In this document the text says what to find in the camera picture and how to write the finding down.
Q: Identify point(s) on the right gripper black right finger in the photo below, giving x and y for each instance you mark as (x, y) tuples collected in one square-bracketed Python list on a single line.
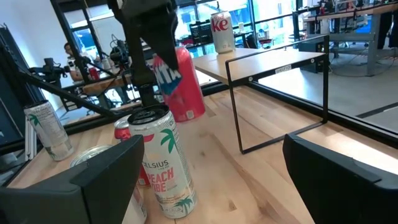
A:
[(342, 193)]

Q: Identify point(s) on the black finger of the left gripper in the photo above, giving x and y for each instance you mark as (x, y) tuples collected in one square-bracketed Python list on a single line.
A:
[(166, 43), (140, 59)]

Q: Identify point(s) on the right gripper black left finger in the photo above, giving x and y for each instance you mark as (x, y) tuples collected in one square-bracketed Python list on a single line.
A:
[(77, 202)]

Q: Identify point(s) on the orange Fanta can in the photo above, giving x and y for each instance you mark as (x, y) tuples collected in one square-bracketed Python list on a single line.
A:
[(186, 93), (122, 132)]

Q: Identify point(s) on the silver Diet Coke can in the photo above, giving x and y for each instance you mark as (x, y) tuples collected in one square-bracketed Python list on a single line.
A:
[(222, 34)]

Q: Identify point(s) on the white Celsius palm can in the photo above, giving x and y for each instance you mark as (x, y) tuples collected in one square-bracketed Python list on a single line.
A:
[(164, 174), (48, 130)]

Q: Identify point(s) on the black plastic crate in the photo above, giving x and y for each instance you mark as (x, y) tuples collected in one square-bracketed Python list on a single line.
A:
[(200, 32)]

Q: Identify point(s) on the red background can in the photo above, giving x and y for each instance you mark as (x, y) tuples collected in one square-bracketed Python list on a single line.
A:
[(93, 73)]

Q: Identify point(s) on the person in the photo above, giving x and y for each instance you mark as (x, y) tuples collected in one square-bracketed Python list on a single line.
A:
[(69, 47)]

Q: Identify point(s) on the silver aluminium extrusion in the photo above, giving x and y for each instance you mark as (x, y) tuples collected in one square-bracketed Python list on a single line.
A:
[(30, 140)]

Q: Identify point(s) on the wooden background workbench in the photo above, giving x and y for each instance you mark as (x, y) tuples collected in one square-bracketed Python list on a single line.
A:
[(342, 14)]

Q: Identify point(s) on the wooden shelf with black frame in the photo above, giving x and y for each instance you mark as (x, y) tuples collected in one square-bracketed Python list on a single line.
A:
[(255, 62)]

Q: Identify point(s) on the black camera on tripod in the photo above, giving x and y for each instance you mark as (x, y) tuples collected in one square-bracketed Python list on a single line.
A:
[(49, 70)]

